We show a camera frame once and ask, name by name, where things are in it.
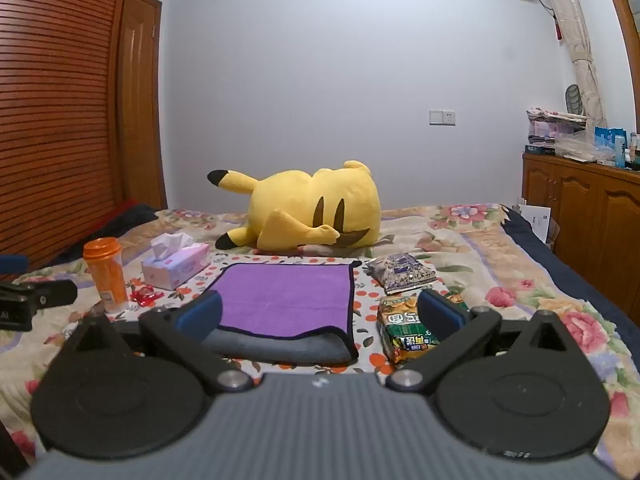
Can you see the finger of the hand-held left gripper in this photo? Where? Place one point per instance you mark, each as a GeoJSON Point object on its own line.
{"type": "Point", "coordinates": [12, 264]}
{"type": "Point", "coordinates": [55, 292]}

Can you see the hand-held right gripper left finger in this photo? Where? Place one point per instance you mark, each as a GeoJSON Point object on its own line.
{"type": "Point", "coordinates": [202, 312]}

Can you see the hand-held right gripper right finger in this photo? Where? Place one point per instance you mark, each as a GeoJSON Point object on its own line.
{"type": "Point", "coordinates": [440, 312]}

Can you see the purple and grey towel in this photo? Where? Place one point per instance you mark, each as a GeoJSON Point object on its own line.
{"type": "Point", "coordinates": [285, 295]}

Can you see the green snack packet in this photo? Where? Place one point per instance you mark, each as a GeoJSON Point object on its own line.
{"type": "Point", "coordinates": [400, 330]}

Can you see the pink tissue box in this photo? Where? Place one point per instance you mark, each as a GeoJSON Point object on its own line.
{"type": "Point", "coordinates": [175, 267]}

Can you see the orange plastic bottle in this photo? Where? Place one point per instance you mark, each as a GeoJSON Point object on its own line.
{"type": "Point", "coordinates": [107, 275]}

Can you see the purple seed snack packet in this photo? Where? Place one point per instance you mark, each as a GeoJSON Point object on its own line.
{"type": "Point", "coordinates": [400, 272]}

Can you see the red candy wrappers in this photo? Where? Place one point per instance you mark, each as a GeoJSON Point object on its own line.
{"type": "Point", "coordinates": [142, 296]}

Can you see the dark cloth with red trim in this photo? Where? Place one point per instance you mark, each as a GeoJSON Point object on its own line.
{"type": "Point", "coordinates": [130, 217]}

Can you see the white cardboard box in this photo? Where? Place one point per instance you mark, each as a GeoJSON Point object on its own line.
{"type": "Point", "coordinates": [537, 222]}

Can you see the dark blue bed sheet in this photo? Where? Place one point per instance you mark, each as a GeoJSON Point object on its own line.
{"type": "Point", "coordinates": [575, 280]}

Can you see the yellow plush toy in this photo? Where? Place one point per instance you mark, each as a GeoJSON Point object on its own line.
{"type": "Point", "coordinates": [300, 200]}

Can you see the wooden louvred wardrobe door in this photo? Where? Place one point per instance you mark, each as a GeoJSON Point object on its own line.
{"type": "Point", "coordinates": [50, 110]}

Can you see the wooden cabinet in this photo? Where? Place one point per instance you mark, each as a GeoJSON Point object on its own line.
{"type": "Point", "coordinates": [580, 205]}

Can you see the dark book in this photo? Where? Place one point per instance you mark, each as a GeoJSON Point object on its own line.
{"type": "Point", "coordinates": [540, 149]}

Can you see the clear plastic bag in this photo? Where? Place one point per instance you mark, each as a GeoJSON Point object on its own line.
{"type": "Point", "coordinates": [575, 147]}

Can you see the clutter on cabinet top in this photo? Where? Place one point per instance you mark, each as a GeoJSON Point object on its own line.
{"type": "Point", "coordinates": [552, 122]}

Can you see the blue and white boxes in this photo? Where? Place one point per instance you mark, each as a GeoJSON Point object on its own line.
{"type": "Point", "coordinates": [610, 145]}

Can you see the small dark fan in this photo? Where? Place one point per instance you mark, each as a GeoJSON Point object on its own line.
{"type": "Point", "coordinates": [574, 100]}

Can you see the beige curtain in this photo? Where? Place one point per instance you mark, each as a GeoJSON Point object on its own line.
{"type": "Point", "coordinates": [585, 70]}

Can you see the red hanging tassel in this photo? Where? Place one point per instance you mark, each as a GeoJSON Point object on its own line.
{"type": "Point", "coordinates": [556, 25]}

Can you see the white wall switch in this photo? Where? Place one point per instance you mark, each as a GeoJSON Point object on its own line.
{"type": "Point", "coordinates": [442, 117]}

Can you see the wooden window frame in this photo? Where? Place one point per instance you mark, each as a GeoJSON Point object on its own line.
{"type": "Point", "coordinates": [625, 0]}

